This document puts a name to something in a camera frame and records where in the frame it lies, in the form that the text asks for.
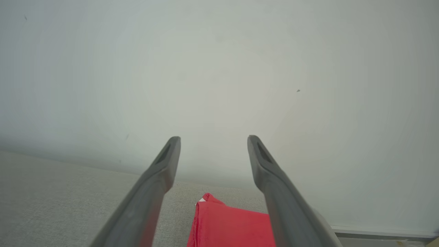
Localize white wall baseboard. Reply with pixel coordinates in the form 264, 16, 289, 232
331, 225, 439, 239

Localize grey fabric sofa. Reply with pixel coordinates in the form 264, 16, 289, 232
0, 149, 270, 247

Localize red basketball jersey white shoulders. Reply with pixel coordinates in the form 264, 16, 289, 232
187, 193, 276, 247

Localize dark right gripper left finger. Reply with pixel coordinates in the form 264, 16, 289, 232
90, 136, 181, 247

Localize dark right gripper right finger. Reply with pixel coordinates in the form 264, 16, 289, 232
247, 135, 343, 247

